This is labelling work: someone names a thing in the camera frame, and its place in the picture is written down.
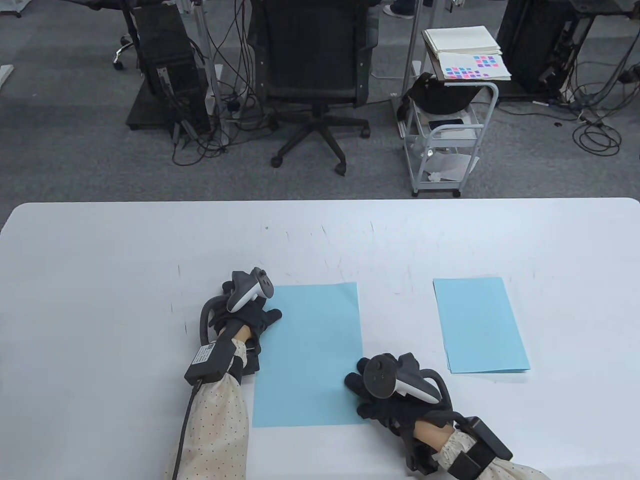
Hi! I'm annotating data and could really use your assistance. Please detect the person's right hand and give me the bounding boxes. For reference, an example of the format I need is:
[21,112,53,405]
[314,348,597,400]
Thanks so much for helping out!
[344,352,453,441]

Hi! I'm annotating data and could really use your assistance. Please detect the person's left hand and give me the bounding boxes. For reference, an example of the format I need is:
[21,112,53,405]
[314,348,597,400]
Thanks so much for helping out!
[212,280,283,368]

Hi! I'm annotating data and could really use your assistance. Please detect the person's left forearm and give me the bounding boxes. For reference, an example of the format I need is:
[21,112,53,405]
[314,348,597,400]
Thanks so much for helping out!
[167,325,251,480]

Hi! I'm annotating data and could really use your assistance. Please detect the crumpled white paper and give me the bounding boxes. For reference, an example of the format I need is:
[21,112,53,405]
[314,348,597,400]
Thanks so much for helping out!
[425,152,480,183]

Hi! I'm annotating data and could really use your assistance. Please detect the grey and white tracking controller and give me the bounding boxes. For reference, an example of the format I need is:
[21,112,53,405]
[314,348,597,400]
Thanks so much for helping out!
[363,353,453,416]
[200,267,275,346]

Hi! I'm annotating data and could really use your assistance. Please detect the black glove sensor module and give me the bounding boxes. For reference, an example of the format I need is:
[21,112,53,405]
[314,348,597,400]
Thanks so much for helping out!
[242,340,263,376]
[404,437,441,476]

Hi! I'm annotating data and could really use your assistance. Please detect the white rolling cart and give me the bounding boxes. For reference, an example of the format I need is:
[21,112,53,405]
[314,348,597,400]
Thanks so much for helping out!
[398,60,500,197]

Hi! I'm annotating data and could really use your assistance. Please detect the black computer tower on stand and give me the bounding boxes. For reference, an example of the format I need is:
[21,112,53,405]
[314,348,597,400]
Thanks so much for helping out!
[125,5,212,137]

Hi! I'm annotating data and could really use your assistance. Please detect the black mesh office chair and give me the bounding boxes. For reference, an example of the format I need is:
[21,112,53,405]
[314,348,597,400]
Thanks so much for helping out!
[248,0,382,177]

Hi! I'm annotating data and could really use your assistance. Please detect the black bag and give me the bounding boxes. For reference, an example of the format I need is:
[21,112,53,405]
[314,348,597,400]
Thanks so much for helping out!
[404,72,476,115]

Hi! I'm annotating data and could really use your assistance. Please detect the chrome chair base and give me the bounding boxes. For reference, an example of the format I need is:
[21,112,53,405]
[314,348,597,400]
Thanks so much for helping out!
[112,32,138,71]

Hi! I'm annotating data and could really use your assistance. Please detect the white desk leg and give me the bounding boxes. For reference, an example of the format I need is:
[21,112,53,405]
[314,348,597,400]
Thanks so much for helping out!
[191,0,224,123]
[391,0,427,137]

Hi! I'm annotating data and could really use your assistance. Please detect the sheet with coloured squares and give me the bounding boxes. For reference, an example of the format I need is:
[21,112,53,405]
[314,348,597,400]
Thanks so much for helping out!
[434,50,513,82]

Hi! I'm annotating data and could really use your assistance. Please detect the white notebook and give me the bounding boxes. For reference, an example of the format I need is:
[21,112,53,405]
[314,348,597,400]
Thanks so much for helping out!
[422,26,502,57]

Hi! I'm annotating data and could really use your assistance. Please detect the large black computer tower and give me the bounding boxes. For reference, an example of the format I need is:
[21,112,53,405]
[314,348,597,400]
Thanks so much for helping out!
[496,0,593,98]

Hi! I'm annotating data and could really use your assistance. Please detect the black wrist camera box with label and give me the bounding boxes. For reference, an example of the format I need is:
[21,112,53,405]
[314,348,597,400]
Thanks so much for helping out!
[185,337,236,386]

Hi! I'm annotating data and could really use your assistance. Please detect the black wrist box cable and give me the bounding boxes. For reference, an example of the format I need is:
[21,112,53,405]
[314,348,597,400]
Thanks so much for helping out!
[170,380,205,480]

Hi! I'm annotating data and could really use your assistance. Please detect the tangle of black cables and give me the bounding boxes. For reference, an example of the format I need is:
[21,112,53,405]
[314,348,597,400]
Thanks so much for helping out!
[170,0,271,167]

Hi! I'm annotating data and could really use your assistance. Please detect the coiled black floor cables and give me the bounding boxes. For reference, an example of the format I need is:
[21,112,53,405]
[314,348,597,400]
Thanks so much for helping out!
[500,45,640,157]

